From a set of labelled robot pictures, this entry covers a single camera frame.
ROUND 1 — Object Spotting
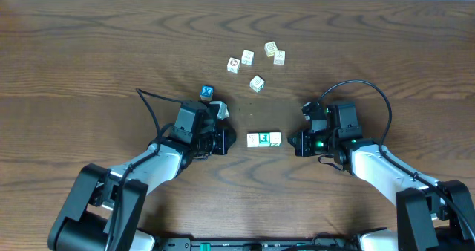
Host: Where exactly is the green Z letter block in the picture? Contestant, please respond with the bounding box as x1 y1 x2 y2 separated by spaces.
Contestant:
269 132 282 146

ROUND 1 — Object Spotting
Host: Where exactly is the wooden block with brown drawing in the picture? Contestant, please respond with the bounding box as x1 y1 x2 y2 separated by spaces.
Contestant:
246 133 259 148

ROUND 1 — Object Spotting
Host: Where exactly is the green E letter block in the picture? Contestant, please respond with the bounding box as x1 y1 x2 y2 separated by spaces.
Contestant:
258 132 270 147

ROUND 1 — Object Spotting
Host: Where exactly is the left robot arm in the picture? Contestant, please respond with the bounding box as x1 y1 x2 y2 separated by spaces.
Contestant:
47 119 236 250

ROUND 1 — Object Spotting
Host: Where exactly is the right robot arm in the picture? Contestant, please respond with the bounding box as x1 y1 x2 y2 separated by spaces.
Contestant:
287 117 474 250

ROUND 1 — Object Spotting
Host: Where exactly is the red edged wooden block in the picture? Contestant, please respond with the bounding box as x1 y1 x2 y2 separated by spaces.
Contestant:
217 101 229 120

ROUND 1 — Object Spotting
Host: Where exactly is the blue X letter block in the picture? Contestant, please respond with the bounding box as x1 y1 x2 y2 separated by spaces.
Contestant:
200 85 214 102

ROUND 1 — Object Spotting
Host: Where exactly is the wooden block with red circle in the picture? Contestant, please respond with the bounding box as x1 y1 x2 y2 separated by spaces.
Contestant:
226 57 240 74

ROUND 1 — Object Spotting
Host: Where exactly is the wooden umbrella picture block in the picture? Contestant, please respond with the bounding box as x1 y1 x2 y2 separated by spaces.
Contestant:
241 50 255 66

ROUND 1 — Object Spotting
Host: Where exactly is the plain wooden picture block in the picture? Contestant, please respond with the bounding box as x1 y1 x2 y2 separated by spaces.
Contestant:
273 50 286 65

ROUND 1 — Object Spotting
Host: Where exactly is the yellow edged wooden block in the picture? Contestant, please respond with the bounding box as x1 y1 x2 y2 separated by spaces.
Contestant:
264 41 278 57

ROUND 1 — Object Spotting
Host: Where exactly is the wooden block with green ring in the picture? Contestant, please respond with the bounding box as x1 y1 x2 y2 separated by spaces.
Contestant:
249 75 265 93

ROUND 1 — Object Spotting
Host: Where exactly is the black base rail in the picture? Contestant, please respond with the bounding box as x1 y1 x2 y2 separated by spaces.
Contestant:
152 237 361 251

